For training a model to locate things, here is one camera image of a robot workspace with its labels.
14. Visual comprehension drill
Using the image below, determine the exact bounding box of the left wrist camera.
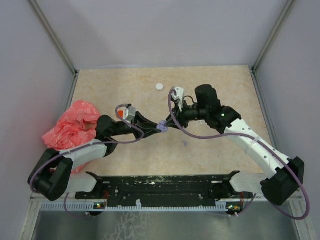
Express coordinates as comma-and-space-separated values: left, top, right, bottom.
121, 106, 137, 123

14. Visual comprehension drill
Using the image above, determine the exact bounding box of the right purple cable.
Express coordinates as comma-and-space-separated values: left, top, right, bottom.
167, 88, 311, 221

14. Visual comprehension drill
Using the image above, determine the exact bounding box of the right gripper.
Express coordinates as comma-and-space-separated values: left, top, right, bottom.
165, 98, 209, 130

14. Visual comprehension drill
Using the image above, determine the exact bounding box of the pink plastic bag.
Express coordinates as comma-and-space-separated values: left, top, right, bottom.
41, 100, 103, 176

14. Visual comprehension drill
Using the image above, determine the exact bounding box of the purple charging case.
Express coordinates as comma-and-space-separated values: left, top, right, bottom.
156, 120, 169, 133

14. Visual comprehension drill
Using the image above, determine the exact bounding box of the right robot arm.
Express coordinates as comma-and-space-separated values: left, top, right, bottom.
168, 84, 305, 206

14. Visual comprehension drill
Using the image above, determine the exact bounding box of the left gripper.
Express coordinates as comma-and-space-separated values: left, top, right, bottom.
110, 111, 162, 141

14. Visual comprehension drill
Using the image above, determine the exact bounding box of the orange charging case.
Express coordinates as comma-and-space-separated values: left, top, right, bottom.
117, 110, 124, 118

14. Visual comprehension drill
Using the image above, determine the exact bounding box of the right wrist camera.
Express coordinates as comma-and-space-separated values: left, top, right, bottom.
171, 86, 185, 103

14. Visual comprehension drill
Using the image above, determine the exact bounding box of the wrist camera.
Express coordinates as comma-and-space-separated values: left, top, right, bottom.
171, 86, 185, 103
121, 106, 137, 123

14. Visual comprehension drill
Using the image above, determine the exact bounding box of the grey cable duct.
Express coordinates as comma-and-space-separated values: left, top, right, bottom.
39, 198, 241, 213

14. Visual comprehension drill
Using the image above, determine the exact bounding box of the purple cable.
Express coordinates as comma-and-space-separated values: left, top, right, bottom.
167, 88, 311, 221
29, 103, 145, 220

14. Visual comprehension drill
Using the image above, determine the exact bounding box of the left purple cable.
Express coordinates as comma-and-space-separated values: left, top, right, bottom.
29, 103, 145, 220

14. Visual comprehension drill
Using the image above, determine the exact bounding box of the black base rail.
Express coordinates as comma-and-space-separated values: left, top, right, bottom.
75, 171, 253, 208

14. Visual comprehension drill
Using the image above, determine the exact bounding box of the white charging case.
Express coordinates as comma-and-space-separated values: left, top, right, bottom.
155, 83, 165, 91

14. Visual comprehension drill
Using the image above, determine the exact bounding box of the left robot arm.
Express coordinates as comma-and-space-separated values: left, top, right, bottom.
27, 111, 161, 201

